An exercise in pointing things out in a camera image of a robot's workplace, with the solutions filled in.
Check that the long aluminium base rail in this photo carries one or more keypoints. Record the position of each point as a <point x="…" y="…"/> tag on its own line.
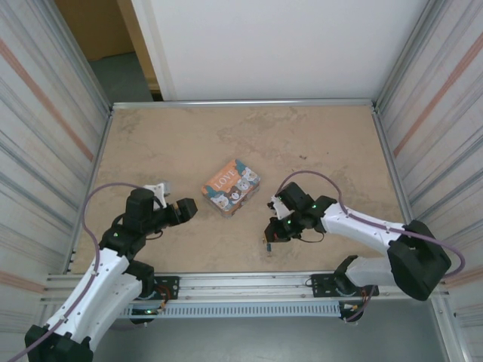
<point x="245" y="283"/>

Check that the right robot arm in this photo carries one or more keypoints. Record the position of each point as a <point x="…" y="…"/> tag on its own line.
<point x="362" y="226"/>

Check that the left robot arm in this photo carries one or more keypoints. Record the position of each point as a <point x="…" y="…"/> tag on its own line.
<point x="98" y="286"/>

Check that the orange LOVE tin box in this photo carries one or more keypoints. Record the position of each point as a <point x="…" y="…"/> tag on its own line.
<point x="230" y="188"/>

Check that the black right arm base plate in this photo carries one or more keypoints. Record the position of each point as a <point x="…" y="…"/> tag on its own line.
<point x="320" y="283"/>

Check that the aluminium frame post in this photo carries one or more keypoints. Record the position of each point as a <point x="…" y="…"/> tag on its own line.
<point x="403" y="56"/>
<point x="85" y="56"/>

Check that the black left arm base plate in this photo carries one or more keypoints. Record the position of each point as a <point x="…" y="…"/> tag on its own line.
<point x="170" y="283"/>

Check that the aluminium table edge rail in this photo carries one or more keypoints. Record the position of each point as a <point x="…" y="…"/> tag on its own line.
<point x="93" y="181"/>
<point x="396" y="181"/>
<point x="241" y="102"/>

